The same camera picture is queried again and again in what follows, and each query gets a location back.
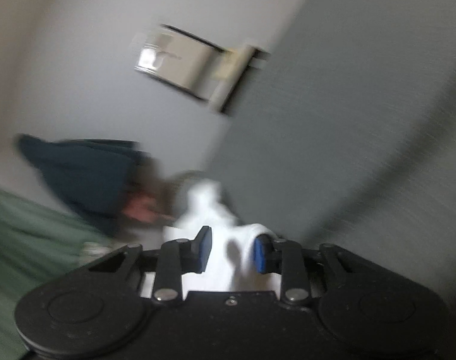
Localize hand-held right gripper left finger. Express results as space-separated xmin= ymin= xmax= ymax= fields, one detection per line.
xmin=87 ymin=226 xmax=213 ymax=303

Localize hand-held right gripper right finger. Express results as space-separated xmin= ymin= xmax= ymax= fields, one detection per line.
xmin=253 ymin=234 xmax=358 ymax=302

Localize white shirt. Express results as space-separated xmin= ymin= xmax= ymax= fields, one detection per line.
xmin=163 ymin=180 xmax=285 ymax=292

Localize salmon pink cloth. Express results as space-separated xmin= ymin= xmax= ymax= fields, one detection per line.
xmin=121 ymin=191 xmax=176 ymax=226

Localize dark teal jacket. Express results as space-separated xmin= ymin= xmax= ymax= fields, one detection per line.
xmin=16 ymin=134 xmax=153 ymax=233

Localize green curtain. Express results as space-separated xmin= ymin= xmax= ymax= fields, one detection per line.
xmin=0 ymin=184 xmax=116 ymax=360

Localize beige and black chair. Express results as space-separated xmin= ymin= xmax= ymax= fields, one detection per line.
xmin=134 ymin=24 xmax=270 ymax=114

